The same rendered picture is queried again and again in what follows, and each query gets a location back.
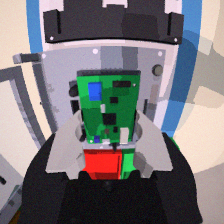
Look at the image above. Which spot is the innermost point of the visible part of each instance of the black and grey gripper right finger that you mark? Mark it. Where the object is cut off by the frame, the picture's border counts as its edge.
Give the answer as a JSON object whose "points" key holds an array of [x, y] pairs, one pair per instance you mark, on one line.
{"points": [[157, 157]]}

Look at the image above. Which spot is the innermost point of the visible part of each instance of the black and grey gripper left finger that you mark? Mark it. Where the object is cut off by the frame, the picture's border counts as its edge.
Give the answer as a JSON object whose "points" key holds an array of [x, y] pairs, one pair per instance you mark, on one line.
{"points": [[59, 159]]}

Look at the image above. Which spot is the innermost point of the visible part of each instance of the green bin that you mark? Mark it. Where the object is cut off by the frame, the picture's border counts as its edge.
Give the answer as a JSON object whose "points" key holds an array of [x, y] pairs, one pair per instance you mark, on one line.
{"points": [[128, 155]]}

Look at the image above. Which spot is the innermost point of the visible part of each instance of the green circuit board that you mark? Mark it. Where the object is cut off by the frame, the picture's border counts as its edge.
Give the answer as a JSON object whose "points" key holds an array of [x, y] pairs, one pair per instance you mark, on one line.
{"points": [[108, 103]]}

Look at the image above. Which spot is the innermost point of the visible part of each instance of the red bin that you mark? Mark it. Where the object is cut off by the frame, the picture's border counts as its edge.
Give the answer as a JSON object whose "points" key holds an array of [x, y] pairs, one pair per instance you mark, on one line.
{"points": [[100, 165]]}

